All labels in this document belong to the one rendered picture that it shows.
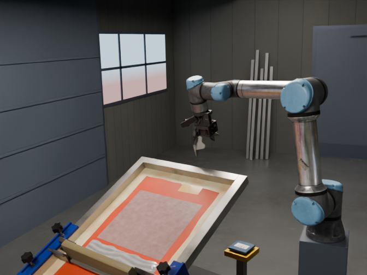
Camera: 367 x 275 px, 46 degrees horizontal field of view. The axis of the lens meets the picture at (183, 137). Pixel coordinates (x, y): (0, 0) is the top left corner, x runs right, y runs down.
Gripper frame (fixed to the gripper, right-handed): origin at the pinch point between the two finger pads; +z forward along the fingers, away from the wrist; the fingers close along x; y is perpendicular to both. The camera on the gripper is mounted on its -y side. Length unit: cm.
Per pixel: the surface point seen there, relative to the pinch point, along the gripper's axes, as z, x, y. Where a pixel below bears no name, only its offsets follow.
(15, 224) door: 147, 21, -286
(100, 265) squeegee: 6, -75, 3
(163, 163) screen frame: 1.8, -14.9, -14.0
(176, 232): 9.4, -45.9, 15.1
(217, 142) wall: 281, 441, -323
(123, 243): 11, -58, -2
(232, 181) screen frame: 3.1, -16.3, 24.4
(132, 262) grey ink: 11, -65, 8
